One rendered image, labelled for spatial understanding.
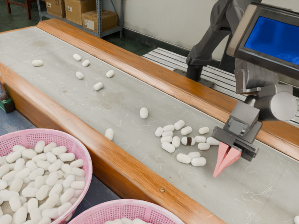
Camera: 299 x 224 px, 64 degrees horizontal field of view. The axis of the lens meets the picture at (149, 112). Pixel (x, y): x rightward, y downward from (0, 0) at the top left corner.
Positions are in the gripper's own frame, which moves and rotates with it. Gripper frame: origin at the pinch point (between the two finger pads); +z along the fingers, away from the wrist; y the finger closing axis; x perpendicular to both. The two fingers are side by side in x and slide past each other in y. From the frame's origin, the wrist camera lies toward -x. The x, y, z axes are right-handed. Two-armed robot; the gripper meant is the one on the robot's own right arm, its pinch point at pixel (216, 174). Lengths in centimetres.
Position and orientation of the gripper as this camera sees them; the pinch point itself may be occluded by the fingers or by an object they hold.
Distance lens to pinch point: 57.3
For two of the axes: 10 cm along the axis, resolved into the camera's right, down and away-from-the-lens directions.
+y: 7.7, 4.4, -4.5
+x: 3.3, 3.3, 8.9
